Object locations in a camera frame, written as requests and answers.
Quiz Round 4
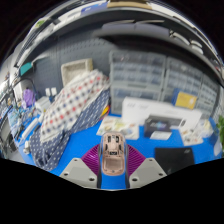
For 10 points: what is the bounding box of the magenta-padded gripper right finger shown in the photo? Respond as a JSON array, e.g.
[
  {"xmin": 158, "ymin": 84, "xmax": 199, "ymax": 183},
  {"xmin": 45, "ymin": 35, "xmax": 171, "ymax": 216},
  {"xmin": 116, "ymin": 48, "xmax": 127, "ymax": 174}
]
[{"xmin": 124, "ymin": 143, "xmax": 168, "ymax": 189}]

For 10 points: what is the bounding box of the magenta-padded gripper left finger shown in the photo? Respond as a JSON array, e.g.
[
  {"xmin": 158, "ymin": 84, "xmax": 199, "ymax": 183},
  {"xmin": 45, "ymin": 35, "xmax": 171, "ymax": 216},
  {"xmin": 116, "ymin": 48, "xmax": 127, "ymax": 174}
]
[{"xmin": 59, "ymin": 143, "xmax": 103, "ymax": 189}]

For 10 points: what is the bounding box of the pink computer mouse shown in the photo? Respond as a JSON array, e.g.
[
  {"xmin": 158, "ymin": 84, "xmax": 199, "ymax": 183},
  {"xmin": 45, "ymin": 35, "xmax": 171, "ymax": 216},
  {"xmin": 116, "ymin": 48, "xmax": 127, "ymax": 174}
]
[{"xmin": 99, "ymin": 132, "xmax": 128, "ymax": 177}]

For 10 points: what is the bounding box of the black mouse pad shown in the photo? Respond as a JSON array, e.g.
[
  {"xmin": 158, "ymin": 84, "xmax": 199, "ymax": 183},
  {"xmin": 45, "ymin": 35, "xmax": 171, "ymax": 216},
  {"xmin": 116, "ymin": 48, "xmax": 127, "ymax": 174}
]
[{"xmin": 154, "ymin": 146, "xmax": 196, "ymax": 176}]

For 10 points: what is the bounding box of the navy polka dot cloth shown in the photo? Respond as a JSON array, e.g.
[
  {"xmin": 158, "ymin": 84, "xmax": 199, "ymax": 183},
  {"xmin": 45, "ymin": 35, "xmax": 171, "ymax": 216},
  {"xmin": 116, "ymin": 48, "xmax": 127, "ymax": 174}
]
[{"xmin": 29, "ymin": 88, "xmax": 111, "ymax": 172}]

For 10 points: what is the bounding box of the dark box with white label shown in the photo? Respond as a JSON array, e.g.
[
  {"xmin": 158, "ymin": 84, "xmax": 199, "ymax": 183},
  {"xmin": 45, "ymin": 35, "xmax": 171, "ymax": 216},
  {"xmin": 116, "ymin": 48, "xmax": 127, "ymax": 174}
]
[{"xmin": 143, "ymin": 115, "xmax": 174, "ymax": 141}]

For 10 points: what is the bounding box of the colourful sticker sheet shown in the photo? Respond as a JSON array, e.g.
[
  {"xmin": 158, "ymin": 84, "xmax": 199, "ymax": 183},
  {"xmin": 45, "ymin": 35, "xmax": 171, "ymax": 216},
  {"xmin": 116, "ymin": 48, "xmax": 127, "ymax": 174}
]
[
  {"xmin": 179, "ymin": 128, "xmax": 204, "ymax": 147},
  {"xmin": 96, "ymin": 115, "xmax": 140, "ymax": 140}
]

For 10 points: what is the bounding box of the white keyboard box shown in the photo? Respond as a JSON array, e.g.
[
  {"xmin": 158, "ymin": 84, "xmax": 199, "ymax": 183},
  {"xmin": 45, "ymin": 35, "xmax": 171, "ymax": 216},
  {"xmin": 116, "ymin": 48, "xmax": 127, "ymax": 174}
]
[{"xmin": 121, "ymin": 96, "xmax": 203, "ymax": 129}]

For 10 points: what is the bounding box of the red blue checkered cloth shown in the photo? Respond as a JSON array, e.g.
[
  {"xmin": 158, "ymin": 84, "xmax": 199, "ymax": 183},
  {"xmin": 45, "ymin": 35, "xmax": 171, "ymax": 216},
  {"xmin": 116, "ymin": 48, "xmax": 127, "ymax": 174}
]
[{"xmin": 39, "ymin": 69, "xmax": 109, "ymax": 143}]

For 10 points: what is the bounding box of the white blue tissue box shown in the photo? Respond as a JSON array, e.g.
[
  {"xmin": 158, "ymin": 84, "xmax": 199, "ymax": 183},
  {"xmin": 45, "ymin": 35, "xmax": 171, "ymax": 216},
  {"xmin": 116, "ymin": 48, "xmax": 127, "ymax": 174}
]
[{"xmin": 196, "ymin": 118, "xmax": 216, "ymax": 138}]

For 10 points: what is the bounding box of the yellow card with blue edge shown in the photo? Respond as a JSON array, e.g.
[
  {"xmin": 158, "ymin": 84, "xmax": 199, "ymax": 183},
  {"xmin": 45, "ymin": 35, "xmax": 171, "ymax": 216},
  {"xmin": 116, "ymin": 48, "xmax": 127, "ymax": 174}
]
[{"xmin": 174, "ymin": 91, "xmax": 198, "ymax": 110}]

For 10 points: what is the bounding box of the green leafy plant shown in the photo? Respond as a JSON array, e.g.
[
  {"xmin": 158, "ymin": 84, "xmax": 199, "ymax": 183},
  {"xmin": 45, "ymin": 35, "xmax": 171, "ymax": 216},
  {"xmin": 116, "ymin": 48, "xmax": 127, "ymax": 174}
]
[{"xmin": 216, "ymin": 114, "xmax": 224, "ymax": 141}]

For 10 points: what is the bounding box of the purple bag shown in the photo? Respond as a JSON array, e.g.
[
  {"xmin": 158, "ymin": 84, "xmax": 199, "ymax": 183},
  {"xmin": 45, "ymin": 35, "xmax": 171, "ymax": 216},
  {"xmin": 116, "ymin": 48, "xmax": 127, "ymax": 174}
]
[{"xmin": 22, "ymin": 88, "xmax": 36, "ymax": 108}]

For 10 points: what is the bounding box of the white woven basket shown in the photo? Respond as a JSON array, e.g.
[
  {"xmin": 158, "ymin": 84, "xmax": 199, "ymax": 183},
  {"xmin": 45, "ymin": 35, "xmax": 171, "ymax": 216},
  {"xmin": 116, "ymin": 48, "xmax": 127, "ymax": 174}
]
[{"xmin": 60, "ymin": 58, "xmax": 94, "ymax": 86}]

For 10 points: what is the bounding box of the teal box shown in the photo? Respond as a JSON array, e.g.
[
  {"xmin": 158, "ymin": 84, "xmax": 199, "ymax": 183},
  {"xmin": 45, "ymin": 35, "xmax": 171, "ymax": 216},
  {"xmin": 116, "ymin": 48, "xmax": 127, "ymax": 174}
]
[{"xmin": 19, "ymin": 62, "xmax": 34, "ymax": 77}]

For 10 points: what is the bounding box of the grey wall shelf unit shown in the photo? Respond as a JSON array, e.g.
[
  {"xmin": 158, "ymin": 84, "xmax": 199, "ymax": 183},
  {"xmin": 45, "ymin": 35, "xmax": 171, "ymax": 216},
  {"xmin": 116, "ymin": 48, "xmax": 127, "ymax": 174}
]
[{"xmin": 13, "ymin": 1, "xmax": 224, "ymax": 84}]

